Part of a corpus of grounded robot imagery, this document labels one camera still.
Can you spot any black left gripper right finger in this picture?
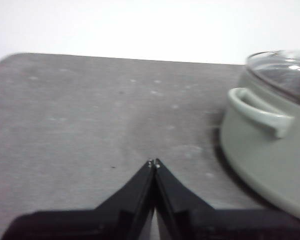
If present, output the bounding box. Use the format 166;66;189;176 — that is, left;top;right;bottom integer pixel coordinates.
153;157;300;240

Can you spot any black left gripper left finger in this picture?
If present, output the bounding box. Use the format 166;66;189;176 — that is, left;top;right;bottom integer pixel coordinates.
0;158;156;240

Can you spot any glass lid with green knob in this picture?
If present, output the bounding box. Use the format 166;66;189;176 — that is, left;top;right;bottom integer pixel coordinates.
246;49;300;110

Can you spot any pale green electric steamer pot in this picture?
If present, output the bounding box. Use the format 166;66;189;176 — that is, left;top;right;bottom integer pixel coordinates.
219;51;300;225

